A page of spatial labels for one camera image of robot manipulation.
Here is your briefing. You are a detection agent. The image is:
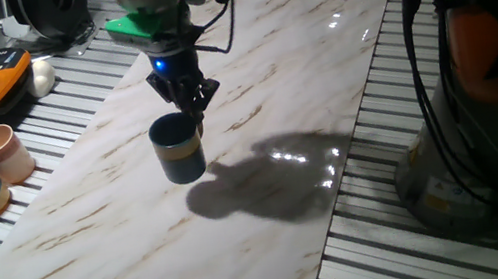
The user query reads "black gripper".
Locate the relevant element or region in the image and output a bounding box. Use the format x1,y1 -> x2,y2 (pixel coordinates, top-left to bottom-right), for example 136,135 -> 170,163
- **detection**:
141,42 -> 226,132

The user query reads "teal cup yellow band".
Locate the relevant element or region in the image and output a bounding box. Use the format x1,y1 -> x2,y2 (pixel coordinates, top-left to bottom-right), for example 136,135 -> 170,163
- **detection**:
145,108 -> 213,190

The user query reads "pink ceramic cup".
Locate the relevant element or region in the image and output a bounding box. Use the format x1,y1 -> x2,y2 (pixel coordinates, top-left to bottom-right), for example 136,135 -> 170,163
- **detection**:
0,119 -> 39,187

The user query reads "white egg-shaped object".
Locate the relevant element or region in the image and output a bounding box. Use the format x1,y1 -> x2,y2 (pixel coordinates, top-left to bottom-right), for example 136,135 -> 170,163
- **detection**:
23,57 -> 60,100

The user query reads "marble pattern board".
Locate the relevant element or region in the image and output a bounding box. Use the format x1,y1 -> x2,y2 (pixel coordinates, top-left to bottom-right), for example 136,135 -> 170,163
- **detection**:
0,0 -> 439,279

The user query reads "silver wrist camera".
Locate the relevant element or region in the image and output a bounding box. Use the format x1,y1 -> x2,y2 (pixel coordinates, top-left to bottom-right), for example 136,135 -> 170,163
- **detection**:
109,20 -> 195,65

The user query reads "black round cable reel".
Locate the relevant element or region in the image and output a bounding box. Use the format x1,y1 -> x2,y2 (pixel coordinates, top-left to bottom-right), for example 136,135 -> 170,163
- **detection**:
7,0 -> 94,47

